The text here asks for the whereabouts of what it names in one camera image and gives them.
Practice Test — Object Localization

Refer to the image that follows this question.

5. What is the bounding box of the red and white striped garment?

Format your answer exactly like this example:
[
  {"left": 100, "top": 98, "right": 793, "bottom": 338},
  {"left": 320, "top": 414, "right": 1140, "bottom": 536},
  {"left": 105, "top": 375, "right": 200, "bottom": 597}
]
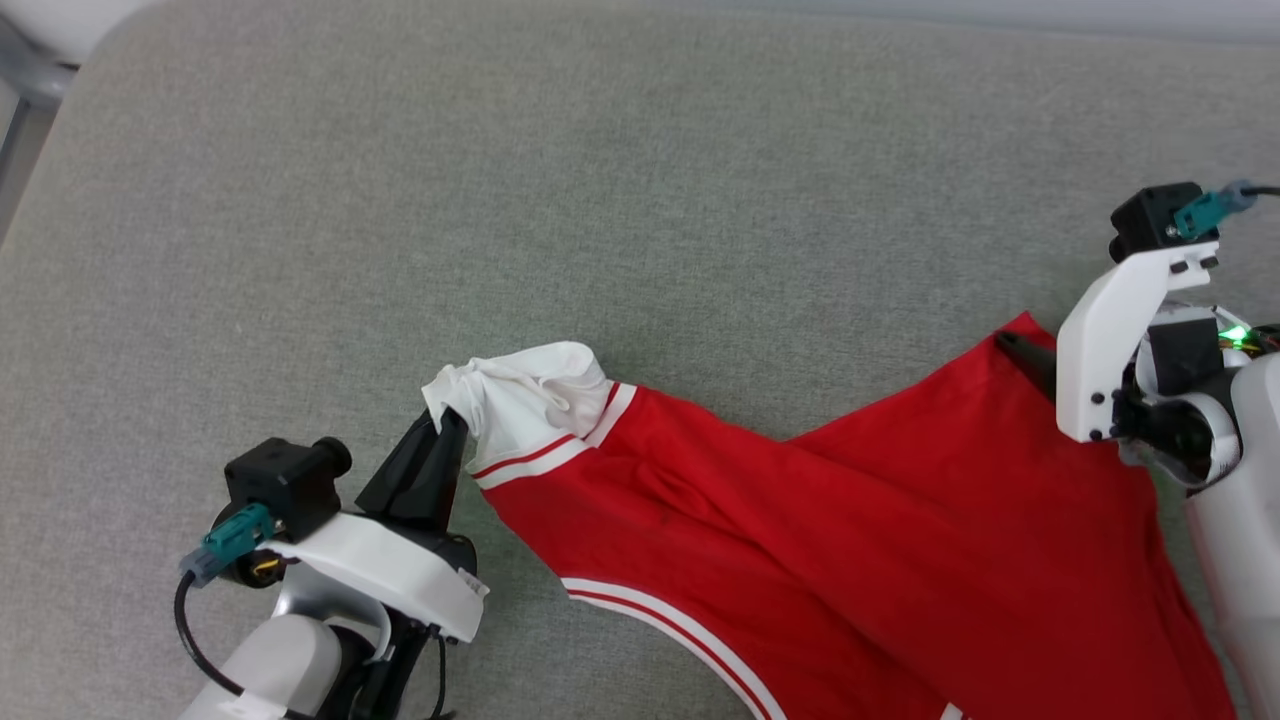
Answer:
[{"left": 421, "top": 311, "right": 1241, "bottom": 720}]

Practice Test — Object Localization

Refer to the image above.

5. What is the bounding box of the white left camera bracket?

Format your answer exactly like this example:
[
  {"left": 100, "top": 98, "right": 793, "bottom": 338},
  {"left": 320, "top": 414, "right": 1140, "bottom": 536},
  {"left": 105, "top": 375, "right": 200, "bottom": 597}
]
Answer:
[{"left": 260, "top": 511, "right": 490, "bottom": 644}]

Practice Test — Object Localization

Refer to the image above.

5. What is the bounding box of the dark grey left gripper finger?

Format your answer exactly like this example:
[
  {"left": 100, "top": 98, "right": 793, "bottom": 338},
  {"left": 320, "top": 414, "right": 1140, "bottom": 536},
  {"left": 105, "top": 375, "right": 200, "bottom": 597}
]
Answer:
[
  {"left": 403, "top": 407, "right": 471, "bottom": 537},
  {"left": 355, "top": 412, "right": 441, "bottom": 523}
]

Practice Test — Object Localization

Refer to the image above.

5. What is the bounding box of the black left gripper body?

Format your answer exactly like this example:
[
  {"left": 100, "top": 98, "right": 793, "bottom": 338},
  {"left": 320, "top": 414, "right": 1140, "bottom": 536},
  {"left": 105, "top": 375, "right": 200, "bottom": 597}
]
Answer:
[{"left": 374, "top": 514, "right": 479, "bottom": 578}]

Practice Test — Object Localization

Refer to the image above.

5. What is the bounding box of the white right camera bracket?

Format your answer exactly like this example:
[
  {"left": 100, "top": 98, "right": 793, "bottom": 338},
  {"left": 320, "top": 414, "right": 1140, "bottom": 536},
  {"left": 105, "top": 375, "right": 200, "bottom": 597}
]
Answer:
[{"left": 1055, "top": 239, "right": 1222, "bottom": 444}]

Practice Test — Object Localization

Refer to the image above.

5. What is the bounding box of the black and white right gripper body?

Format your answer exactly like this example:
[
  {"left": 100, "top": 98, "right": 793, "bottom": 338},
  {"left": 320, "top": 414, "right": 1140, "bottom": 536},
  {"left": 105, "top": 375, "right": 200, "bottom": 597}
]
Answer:
[{"left": 1113, "top": 303, "right": 1280, "bottom": 491}]

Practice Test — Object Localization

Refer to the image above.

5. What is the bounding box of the white camera bracket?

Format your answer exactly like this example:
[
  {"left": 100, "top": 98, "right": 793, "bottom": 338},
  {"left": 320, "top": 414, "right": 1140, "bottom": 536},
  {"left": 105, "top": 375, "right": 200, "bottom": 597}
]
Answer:
[
  {"left": 260, "top": 511, "right": 490, "bottom": 644},
  {"left": 1055, "top": 239, "right": 1222, "bottom": 444}
]

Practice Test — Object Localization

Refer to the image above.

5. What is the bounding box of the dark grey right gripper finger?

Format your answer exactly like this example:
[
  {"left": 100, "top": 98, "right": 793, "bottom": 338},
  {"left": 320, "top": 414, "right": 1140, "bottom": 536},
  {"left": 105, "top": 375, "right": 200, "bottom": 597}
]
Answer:
[{"left": 994, "top": 330, "right": 1060, "bottom": 402}]

